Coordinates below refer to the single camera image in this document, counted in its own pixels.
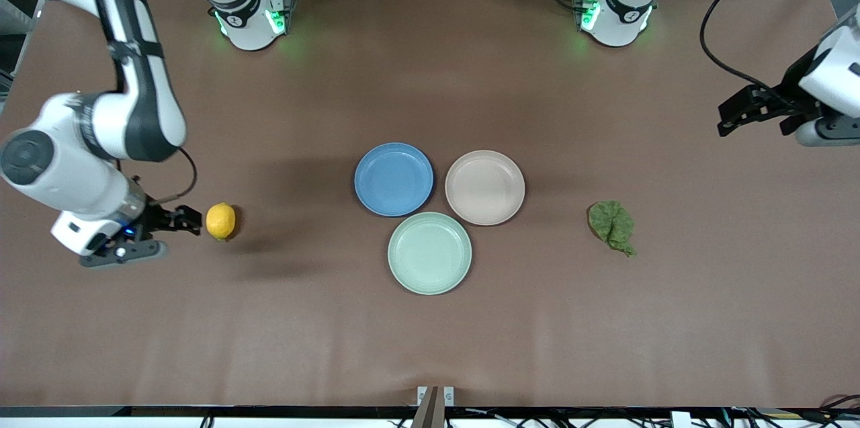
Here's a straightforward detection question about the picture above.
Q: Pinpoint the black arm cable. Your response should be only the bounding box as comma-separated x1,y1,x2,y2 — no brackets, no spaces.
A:
700,0,817,91
84,0,200,207

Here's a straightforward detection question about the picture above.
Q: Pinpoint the green lettuce leaf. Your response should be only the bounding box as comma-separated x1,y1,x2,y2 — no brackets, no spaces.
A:
587,200,637,257

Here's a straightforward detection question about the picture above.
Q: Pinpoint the light green plate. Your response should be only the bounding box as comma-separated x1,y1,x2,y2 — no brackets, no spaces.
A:
387,212,473,296

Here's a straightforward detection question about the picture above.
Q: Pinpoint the yellow lemon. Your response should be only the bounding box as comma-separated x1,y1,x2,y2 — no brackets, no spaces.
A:
206,203,237,241

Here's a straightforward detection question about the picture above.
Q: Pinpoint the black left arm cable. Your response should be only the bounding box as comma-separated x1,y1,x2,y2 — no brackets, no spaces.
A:
700,0,817,91

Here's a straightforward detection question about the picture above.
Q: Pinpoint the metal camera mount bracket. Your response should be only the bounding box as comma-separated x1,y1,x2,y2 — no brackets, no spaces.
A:
411,386,456,428

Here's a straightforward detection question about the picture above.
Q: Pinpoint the aluminium frame profile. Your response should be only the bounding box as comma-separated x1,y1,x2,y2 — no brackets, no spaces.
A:
0,0,49,36

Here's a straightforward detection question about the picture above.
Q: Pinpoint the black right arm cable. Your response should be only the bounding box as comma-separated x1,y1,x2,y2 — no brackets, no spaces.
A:
84,0,200,207

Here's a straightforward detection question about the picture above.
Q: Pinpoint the beige plate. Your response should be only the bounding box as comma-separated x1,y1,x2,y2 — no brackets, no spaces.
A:
444,150,526,226

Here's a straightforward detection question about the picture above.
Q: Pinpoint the blue plate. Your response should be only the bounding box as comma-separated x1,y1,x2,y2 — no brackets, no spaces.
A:
354,142,435,218

